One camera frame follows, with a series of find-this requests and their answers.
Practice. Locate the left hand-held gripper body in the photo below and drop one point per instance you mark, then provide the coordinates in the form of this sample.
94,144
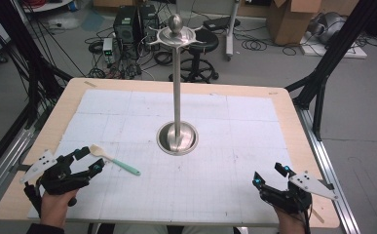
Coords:
59,178

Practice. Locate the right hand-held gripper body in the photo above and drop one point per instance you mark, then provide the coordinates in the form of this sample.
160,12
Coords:
290,200

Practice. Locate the silver metal utensil rack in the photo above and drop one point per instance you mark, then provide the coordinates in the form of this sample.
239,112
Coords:
177,97

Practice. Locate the person's right hand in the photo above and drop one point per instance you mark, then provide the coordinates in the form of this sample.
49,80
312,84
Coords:
291,224

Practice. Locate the person's left hand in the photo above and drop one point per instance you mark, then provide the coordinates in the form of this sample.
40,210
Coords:
54,209

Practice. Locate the white gridded paper mat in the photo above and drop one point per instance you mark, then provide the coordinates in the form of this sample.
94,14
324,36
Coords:
182,188

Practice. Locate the white power supply box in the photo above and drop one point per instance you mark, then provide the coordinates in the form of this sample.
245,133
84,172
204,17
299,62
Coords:
107,48

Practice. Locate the blue floor mat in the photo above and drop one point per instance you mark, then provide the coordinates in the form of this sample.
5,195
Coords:
93,21

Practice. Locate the white floor board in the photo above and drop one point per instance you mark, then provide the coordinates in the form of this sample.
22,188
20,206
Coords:
345,52

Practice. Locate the black computer tower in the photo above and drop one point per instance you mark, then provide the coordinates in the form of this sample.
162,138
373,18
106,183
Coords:
125,24
148,19

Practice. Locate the brown cardboard box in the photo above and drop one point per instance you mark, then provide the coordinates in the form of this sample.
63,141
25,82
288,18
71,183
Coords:
293,22

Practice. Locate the grey rounded machine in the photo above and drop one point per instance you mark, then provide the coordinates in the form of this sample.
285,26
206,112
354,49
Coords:
329,27

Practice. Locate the white stand pole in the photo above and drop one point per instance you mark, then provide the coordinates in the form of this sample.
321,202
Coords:
231,29

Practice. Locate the round white table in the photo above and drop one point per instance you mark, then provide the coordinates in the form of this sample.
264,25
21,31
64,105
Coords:
46,6

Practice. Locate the black round stool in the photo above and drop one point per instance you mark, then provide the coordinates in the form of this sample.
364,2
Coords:
205,39

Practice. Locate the flat black device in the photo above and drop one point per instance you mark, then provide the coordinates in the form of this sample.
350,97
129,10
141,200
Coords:
220,23

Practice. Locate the black metal bracket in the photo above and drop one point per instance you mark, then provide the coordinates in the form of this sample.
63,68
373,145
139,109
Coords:
18,168
330,186

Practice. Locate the aluminium rail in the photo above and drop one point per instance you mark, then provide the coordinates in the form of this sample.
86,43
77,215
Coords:
329,169
4,162

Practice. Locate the black metal frame stand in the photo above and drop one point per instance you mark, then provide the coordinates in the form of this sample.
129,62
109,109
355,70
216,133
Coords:
17,48
332,58

